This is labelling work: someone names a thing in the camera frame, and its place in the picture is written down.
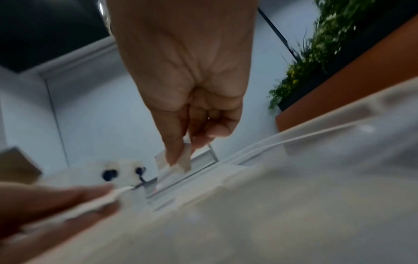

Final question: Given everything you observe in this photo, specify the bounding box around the grey window frame post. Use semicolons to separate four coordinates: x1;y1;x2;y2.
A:
257;7;303;63

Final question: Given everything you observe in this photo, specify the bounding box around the black planter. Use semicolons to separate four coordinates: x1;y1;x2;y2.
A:
277;5;418;111

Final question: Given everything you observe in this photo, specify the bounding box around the white sachet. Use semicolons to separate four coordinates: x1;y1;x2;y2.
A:
155;143;192;191

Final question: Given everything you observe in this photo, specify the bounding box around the clear lidded plastic container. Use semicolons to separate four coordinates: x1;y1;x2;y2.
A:
42;158;148;199

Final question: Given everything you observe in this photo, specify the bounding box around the clear compartment tray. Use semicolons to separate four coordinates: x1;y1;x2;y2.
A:
29;76;418;264

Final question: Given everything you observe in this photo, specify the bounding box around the person's right hand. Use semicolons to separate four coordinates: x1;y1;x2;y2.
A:
105;0;259;166

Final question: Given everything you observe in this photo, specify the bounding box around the person's left hand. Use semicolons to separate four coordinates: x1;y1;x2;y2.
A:
0;181;119;264

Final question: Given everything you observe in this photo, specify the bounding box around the brown cardboard box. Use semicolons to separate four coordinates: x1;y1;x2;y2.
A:
0;146;44;185

